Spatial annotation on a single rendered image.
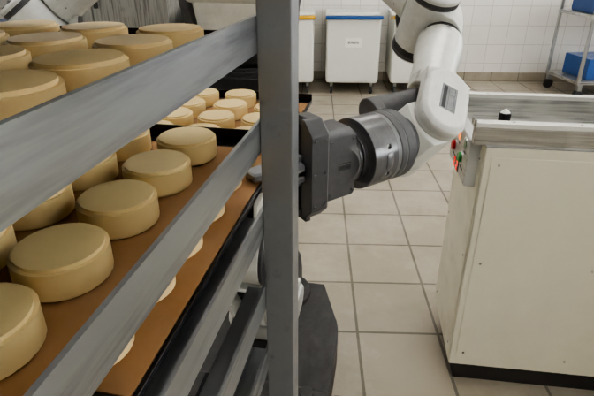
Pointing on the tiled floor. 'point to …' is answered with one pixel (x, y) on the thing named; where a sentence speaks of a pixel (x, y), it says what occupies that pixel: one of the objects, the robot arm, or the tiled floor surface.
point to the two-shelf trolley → (582, 55)
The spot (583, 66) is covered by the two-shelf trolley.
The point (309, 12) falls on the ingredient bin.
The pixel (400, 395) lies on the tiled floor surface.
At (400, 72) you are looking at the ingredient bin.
